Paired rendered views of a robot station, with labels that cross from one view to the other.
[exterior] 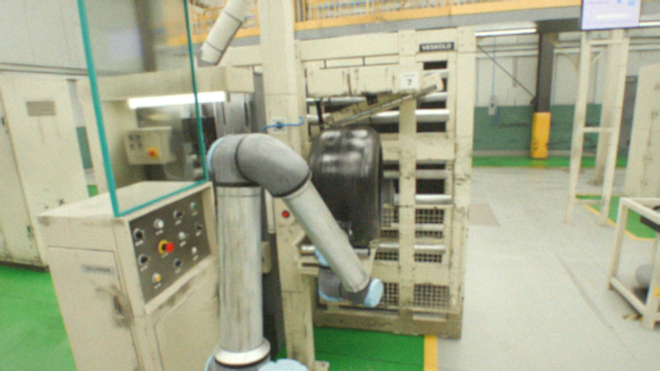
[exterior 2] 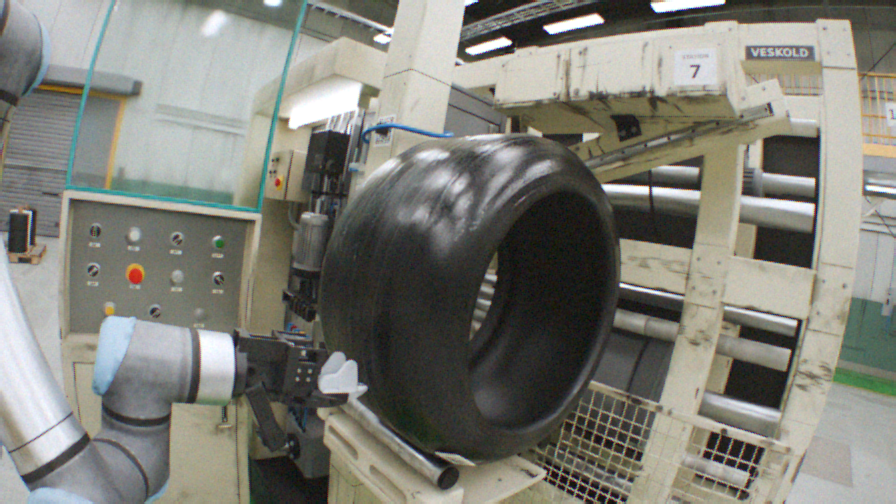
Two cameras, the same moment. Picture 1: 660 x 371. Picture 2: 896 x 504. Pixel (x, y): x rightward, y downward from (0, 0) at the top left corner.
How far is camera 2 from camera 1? 1.14 m
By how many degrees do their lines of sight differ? 35
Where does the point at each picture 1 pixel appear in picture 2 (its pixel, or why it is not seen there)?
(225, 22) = not seen: hidden behind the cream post
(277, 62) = (409, 21)
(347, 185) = (375, 248)
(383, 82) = (636, 72)
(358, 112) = (597, 154)
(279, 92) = (400, 69)
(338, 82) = (547, 76)
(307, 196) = not seen: outside the picture
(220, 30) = not seen: hidden behind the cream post
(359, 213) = (381, 348)
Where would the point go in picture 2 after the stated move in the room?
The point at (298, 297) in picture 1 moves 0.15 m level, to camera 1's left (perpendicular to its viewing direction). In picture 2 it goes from (346, 489) to (310, 463)
